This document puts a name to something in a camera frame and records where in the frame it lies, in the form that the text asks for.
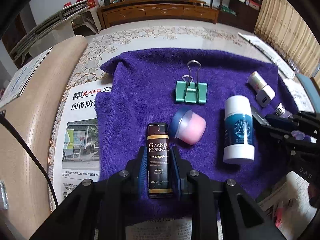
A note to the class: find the beige curtain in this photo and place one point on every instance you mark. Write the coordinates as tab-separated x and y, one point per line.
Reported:
282	27

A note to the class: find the green binder clip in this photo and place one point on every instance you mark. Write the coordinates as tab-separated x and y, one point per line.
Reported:
189	91

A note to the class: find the wooden tv cabinet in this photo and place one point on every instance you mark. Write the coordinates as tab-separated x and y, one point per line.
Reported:
140	10

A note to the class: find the large spread newspaper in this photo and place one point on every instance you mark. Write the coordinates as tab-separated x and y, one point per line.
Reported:
301	200

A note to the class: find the newspaper under left side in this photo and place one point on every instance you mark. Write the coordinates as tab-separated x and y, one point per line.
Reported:
77	151

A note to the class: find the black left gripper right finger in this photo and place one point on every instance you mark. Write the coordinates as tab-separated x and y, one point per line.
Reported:
177	180

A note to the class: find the white paper on armrest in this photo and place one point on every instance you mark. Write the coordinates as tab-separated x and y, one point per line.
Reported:
18	83

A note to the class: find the dark shelving unit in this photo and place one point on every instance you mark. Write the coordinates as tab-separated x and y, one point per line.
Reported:
242	14

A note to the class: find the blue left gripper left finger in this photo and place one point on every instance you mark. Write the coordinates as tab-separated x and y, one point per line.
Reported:
142	170

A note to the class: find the black rectangular lighter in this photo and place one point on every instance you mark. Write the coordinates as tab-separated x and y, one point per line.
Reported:
258	117

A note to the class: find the white charger plug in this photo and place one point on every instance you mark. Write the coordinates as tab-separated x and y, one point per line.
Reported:
265	96

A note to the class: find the teal chair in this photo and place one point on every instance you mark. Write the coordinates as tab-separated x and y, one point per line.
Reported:
311	91

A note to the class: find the white and teal tube bottle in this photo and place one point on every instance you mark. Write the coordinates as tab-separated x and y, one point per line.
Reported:
239	146

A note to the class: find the folded grey rack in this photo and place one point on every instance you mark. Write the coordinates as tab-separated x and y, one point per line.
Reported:
62	16

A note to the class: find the folded newspaper far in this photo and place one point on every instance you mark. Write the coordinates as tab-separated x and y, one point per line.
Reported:
270	53

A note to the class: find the purple towel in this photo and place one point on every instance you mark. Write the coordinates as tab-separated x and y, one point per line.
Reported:
143	92

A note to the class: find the pink tube white cap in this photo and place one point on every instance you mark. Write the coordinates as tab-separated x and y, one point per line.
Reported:
278	214

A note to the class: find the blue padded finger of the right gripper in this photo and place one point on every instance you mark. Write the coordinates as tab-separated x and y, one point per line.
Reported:
276	121

